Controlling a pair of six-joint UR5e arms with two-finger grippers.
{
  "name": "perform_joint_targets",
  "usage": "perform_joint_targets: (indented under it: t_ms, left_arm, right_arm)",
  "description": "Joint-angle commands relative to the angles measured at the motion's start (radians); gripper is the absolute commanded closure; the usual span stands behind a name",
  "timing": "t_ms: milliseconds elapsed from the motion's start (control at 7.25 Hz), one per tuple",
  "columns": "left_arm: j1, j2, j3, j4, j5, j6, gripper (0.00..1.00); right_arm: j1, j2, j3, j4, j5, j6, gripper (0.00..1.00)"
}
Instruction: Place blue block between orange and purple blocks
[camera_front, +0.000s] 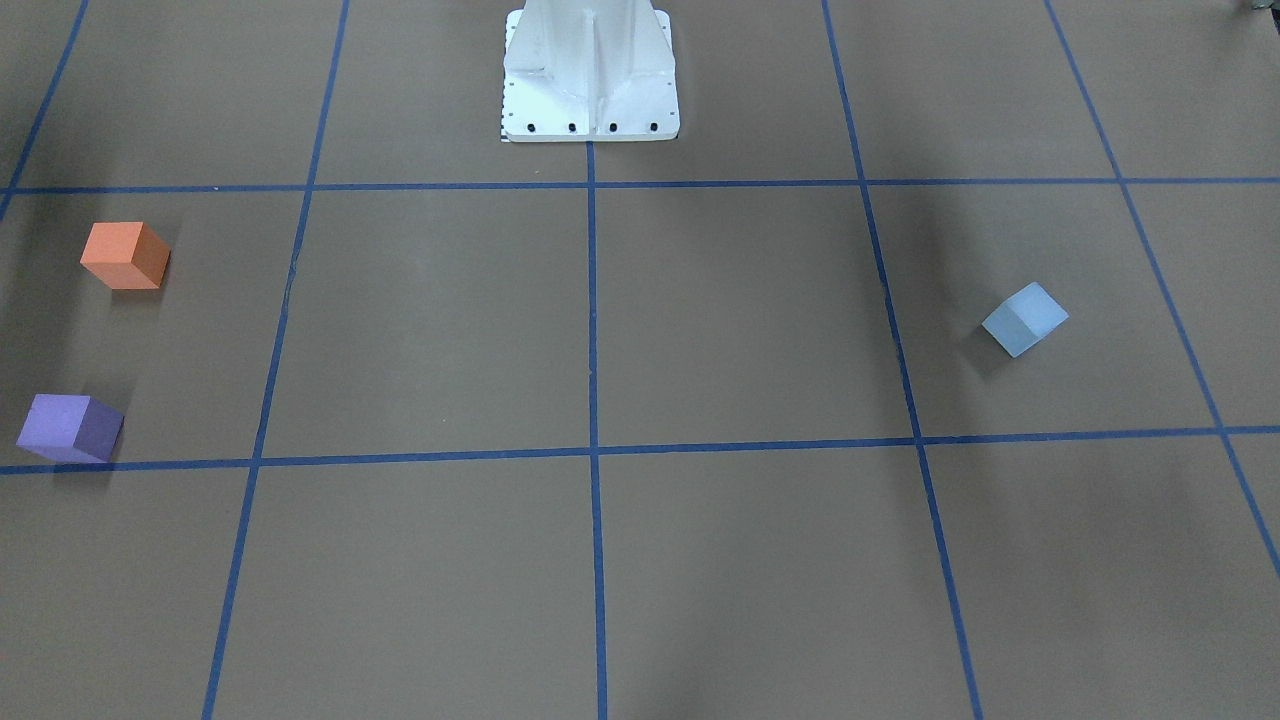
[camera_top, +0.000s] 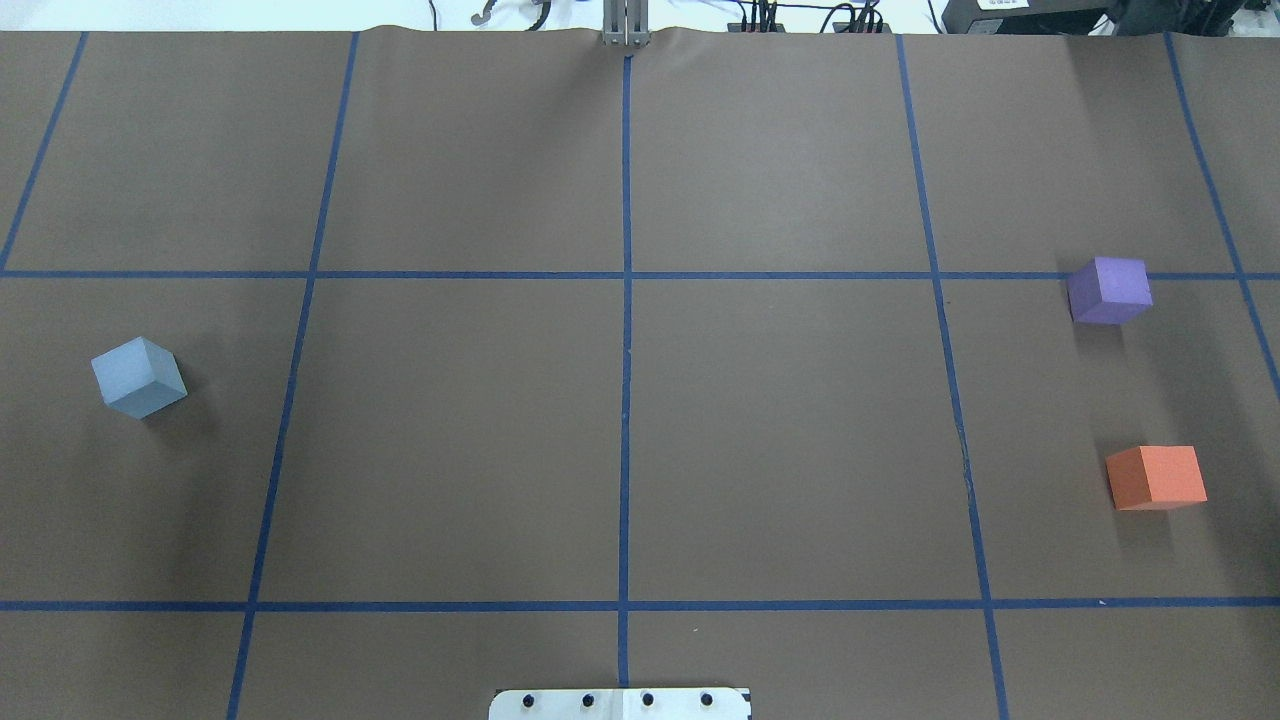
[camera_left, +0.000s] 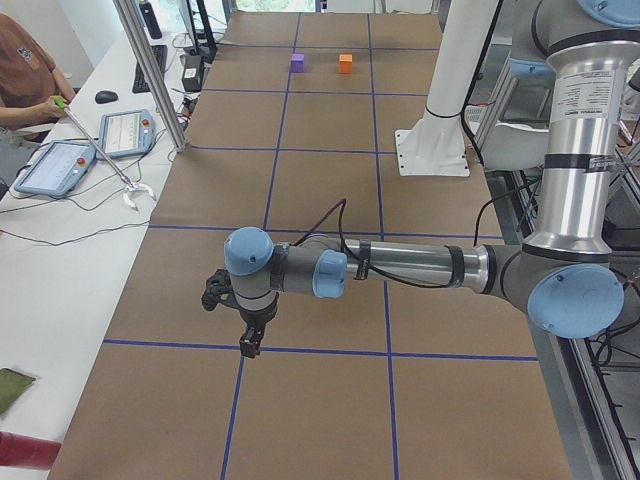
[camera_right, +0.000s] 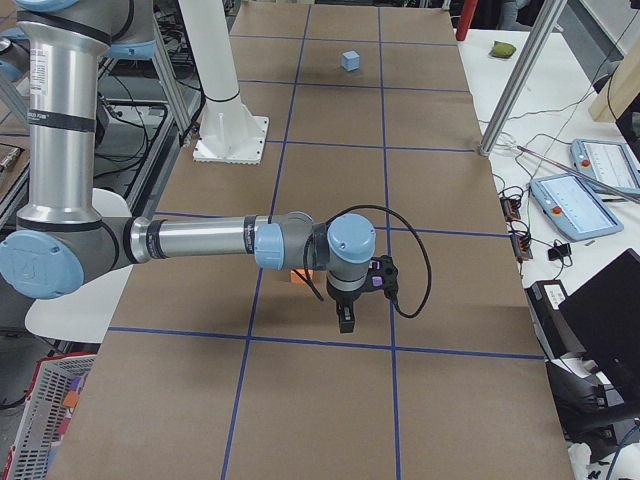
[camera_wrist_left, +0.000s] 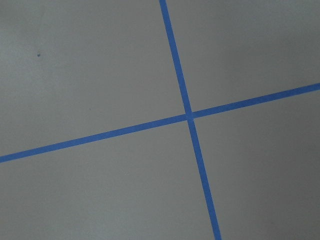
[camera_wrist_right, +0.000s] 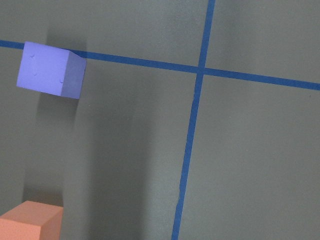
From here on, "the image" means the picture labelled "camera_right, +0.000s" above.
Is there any light blue foam block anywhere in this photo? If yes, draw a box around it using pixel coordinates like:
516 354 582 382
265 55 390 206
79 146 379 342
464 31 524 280
341 50 361 72

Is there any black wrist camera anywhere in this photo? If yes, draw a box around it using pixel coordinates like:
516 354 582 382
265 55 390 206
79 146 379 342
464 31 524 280
367 255 399 303

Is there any brown kraft paper mat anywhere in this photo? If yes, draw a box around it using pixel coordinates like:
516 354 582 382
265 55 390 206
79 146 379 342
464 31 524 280
47 4 576 480

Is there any far blue teach pendant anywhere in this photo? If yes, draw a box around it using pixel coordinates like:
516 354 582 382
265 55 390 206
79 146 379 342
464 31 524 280
570 139 639 194

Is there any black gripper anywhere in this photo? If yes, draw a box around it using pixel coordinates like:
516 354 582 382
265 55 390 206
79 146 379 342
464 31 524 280
335 296 355 334

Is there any blue teach pendant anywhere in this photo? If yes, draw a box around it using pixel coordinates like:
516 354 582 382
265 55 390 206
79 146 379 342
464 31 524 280
530 174 624 241
570 139 639 194

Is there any white perforated basket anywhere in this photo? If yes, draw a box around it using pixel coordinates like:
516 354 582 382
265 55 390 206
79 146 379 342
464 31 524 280
1 353 96 479

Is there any aluminium frame post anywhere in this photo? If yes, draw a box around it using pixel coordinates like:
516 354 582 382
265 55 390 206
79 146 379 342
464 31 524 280
478 0 567 157

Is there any orange foam block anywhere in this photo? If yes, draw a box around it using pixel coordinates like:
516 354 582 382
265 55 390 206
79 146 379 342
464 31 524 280
289 269 313 285

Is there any black camera cable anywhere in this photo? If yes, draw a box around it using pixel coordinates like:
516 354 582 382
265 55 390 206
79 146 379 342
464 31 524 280
344 205 433 319

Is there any black laptop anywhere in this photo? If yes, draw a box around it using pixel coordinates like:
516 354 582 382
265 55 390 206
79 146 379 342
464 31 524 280
559 248 639 401

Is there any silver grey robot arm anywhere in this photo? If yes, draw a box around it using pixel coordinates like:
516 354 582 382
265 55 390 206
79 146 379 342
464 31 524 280
1 1 376 333

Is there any green bean bag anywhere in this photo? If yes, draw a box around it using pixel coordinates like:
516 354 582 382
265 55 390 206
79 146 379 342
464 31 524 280
489 41 517 59

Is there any near blue teach pendant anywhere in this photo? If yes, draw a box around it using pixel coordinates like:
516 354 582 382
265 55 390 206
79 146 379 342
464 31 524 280
530 174 624 241

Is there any white pedestal column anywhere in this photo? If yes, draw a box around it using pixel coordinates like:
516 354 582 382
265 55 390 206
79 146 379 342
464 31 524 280
179 0 269 164

